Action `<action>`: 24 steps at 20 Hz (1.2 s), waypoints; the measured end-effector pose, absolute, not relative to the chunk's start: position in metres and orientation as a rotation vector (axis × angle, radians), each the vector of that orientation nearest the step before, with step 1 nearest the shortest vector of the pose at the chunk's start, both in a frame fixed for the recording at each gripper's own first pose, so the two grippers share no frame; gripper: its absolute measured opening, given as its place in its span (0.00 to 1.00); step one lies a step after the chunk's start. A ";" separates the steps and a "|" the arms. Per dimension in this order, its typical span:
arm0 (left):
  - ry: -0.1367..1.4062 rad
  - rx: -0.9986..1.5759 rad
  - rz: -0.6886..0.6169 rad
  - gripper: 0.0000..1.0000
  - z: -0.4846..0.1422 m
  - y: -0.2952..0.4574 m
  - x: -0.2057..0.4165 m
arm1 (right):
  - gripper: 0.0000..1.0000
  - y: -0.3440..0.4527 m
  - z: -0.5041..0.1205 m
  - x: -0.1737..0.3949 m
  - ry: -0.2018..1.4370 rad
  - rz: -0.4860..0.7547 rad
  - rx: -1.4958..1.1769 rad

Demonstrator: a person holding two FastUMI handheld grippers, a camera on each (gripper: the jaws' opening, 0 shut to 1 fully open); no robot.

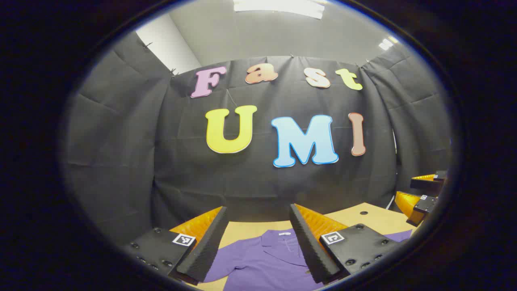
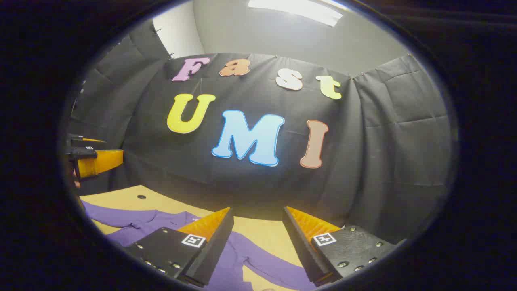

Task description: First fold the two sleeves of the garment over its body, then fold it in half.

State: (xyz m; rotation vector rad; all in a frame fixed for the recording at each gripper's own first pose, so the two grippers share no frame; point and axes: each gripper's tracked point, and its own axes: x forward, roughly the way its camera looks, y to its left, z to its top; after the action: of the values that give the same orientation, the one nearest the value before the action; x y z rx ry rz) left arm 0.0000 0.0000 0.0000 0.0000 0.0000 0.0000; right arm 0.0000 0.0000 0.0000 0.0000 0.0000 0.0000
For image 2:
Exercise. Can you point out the purple polo shirt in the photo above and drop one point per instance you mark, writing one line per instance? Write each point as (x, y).
(258, 258)

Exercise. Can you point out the black backdrop cloth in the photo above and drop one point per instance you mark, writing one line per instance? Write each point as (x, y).
(242, 190)

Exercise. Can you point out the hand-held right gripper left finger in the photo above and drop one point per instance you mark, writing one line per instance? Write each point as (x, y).
(210, 254)

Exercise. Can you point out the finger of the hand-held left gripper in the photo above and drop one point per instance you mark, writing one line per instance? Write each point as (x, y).
(101, 159)
(83, 142)

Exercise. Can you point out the long ceiling light panel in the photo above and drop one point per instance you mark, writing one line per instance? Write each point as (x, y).
(299, 10)

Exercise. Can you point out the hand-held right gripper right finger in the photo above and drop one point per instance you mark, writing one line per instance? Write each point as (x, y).
(303, 250)

